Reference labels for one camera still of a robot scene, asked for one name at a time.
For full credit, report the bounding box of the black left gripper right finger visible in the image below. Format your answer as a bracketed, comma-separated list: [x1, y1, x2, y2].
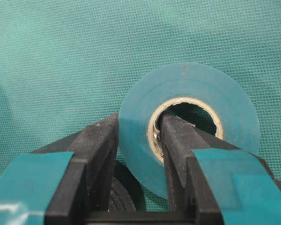
[160, 114, 272, 225]

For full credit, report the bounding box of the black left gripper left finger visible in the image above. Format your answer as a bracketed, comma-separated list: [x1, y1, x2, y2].
[33, 113, 118, 225]

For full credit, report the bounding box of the green tape roll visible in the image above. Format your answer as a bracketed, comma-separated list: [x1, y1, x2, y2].
[118, 63, 261, 198]

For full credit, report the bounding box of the black tape roll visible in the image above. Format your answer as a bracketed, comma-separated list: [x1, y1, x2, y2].
[108, 161, 146, 212]

